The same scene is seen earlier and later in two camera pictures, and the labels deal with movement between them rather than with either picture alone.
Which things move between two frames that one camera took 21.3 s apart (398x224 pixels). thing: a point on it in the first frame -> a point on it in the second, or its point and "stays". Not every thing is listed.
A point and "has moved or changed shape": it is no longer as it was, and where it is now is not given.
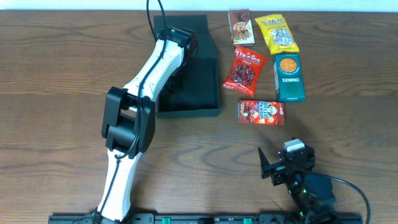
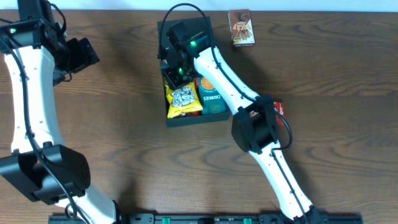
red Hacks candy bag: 243,74 -> 199,96
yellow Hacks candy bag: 277,33 -> 185,99
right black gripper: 277,170 -> 177,80
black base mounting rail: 199,219 stays
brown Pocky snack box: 240,27 stays
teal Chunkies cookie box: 288,78 -> 211,102
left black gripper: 175,84 -> 86,53
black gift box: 186,68 has moved or changed shape
